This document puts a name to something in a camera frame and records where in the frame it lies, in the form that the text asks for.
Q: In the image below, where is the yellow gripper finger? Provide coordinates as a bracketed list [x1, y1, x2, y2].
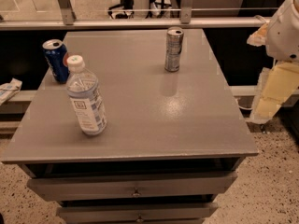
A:
[247, 23, 268, 47]
[249, 61, 299, 124]

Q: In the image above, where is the clear blue-label plastic bottle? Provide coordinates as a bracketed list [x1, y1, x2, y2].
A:
[66, 55, 107, 135]

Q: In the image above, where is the silver energy drink can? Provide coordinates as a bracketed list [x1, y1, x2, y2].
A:
[164, 27, 184, 72]

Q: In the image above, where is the grey drawer cabinet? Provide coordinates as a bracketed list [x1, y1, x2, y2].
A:
[0, 28, 260, 224]

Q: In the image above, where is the black office chair base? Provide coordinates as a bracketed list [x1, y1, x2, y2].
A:
[107, 0, 134, 19]

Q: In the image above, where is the blue Pepsi soda can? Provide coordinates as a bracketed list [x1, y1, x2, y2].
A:
[42, 39, 69, 84]

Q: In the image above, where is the upper grey drawer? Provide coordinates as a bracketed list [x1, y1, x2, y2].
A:
[27, 172, 237, 201]

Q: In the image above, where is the grey drawer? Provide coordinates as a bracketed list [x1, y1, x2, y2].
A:
[27, 172, 237, 201]
[57, 203, 218, 224]

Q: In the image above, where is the lower grey drawer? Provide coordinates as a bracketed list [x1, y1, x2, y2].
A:
[57, 203, 218, 224]

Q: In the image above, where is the crumpled white package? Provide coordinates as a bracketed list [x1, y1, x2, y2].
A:
[0, 78, 22, 105]

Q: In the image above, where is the white cable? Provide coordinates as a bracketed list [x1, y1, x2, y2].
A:
[235, 97, 254, 111]

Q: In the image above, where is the metal railing frame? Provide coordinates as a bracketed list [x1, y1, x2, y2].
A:
[0, 0, 270, 30]

